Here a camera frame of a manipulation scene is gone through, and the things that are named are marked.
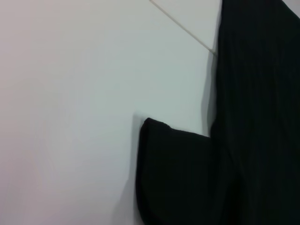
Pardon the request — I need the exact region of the black shirt with FREE print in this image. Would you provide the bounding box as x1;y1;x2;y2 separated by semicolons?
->
135;0;300;225

